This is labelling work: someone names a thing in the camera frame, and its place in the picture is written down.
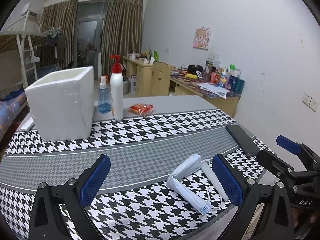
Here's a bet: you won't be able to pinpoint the brown curtain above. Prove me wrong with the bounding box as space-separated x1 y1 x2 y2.
40 0 78 69
101 0 143 75

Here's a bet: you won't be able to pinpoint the white air conditioner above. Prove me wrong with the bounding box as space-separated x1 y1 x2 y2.
21 3 41 17

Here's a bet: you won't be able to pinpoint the dark blue bottle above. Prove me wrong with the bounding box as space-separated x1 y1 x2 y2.
227 75 245 94

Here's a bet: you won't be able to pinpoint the white tube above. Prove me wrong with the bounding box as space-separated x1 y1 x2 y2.
201 160 229 202

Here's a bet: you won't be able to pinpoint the anime girl poster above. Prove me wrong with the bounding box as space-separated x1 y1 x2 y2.
193 27 211 50

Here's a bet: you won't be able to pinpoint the person's right hand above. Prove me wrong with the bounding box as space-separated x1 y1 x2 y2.
291 207 317 239

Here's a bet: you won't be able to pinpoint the wooden smiley chair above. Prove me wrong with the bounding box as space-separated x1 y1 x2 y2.
152 62 171 96

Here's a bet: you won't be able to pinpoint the glass balcony door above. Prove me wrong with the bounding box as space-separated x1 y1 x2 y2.
74 0 107 70

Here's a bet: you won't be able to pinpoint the blue plaid quilt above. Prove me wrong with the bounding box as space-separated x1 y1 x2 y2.
0 92 27 139

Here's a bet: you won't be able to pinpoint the white lotion pump bottle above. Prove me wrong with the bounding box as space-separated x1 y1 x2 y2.
110 55 124 121

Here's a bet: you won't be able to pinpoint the red snack packet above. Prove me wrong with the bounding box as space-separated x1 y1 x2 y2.
128 103 153 116

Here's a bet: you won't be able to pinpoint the houndstooth table cloth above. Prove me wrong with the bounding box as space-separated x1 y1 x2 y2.
1 109 265 239

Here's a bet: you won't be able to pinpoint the white remote control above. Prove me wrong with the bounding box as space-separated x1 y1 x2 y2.
21 118 34 132

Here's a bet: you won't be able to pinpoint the wall power sockets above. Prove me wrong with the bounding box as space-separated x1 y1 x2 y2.
302 93 318 112

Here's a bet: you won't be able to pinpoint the white metal bunk bed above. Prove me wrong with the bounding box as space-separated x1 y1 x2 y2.
1 13 50 98

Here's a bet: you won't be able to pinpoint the light blue face mask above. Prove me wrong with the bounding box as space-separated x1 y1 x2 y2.
166 153 228 215

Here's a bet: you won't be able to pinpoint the white styrofoam box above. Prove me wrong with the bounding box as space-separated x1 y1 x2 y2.
24 67 94 141

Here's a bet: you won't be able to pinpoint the printed papers on desk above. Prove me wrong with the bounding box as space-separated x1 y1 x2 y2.
196 83 228 99

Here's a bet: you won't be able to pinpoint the left brown curtain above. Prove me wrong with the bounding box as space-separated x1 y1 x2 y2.
40 0 78 69

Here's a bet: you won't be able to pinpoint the blue spray bottle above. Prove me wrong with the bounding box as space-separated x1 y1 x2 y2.
98 76 111 114

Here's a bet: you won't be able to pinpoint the right brown curtain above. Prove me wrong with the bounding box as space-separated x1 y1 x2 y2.
101 0 143 75

